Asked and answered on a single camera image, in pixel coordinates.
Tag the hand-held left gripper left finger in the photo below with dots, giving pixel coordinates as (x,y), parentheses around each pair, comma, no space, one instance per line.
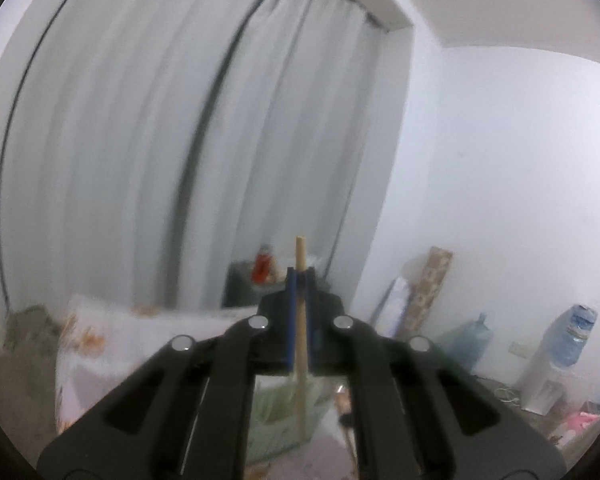
(291,320)

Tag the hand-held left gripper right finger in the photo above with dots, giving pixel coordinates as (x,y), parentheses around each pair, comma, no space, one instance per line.
(314,320)

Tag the bamboo chopstick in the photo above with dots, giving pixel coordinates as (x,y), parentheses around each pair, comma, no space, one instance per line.
(301,320)

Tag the mint green utensil basket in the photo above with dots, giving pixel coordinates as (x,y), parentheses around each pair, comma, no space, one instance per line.
(275,412)

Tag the red bottle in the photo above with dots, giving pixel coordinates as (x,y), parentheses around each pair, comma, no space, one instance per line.
(264,266)

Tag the grey cabinet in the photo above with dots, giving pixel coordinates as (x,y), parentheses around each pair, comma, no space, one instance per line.
(240,285)

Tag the white board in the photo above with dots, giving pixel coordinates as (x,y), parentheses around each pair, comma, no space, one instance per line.
(394,307)

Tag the patterned rolled mat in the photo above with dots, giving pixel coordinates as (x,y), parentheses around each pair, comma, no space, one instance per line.
(427,290)

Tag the blue water jug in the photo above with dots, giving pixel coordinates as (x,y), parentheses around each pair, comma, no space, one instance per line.
(467,342)

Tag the floral checked tablecloth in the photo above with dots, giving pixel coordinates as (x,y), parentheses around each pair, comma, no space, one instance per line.
(110,342)

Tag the white curtain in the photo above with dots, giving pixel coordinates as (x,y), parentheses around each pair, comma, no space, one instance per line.
(180,135)

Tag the white water dispenser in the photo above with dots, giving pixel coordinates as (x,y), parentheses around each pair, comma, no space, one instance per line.
(542,385)

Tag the water dispenser bottle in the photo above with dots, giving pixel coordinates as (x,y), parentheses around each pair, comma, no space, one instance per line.
(572,335)

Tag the pink bag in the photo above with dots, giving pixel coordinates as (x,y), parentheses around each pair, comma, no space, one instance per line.
(587,420)

